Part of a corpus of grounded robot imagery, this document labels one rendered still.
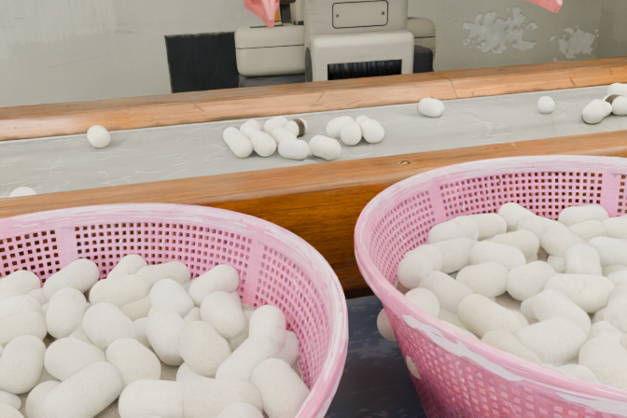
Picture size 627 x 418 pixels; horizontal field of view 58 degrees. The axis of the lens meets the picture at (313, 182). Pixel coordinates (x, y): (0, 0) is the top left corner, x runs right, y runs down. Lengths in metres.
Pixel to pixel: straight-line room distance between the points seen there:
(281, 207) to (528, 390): 0.22
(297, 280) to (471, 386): 0.10
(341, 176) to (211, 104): 0.37
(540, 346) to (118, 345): 0.18
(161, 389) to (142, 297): 0.10
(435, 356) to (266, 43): 1.30
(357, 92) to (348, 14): 0.51
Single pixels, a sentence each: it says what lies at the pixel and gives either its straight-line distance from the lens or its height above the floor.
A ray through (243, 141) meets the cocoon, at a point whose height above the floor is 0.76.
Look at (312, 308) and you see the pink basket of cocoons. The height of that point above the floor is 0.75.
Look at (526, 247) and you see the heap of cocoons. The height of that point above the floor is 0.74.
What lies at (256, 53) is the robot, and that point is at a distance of 1.49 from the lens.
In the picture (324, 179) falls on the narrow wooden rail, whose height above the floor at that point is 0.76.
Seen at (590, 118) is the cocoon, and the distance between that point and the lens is 0.67.
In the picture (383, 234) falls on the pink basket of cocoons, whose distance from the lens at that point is 0.33.
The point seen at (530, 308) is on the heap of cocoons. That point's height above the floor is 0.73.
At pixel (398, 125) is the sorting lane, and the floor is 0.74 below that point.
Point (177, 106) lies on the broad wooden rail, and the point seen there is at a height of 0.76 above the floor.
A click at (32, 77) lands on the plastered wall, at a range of 2.80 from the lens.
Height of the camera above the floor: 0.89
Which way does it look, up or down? 18 degrees down
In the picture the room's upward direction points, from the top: 3 degrees counter-clockwise
